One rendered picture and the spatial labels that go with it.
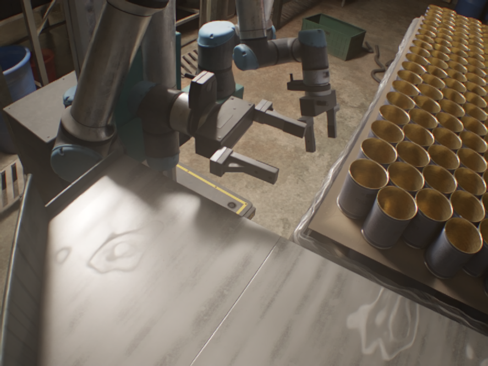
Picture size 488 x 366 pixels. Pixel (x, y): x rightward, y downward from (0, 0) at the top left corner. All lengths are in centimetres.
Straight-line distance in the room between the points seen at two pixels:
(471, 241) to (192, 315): 45
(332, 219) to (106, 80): 45
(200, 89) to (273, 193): 159
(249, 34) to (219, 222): 56
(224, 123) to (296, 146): 190
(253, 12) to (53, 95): 83
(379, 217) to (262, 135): 203
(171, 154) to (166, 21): 27
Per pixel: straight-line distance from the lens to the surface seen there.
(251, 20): 98
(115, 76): 64
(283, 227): 199
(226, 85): 122
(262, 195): 212
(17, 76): 241
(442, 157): 75
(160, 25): 74
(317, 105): 99
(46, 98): 146
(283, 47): 104
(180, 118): 65
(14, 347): 46
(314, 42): 98
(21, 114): 141
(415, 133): 78
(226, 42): 115
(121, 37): 61
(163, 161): 76
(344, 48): 391
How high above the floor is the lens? 153
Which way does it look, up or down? 45 degrees down
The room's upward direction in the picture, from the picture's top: 7 degrees clockwise
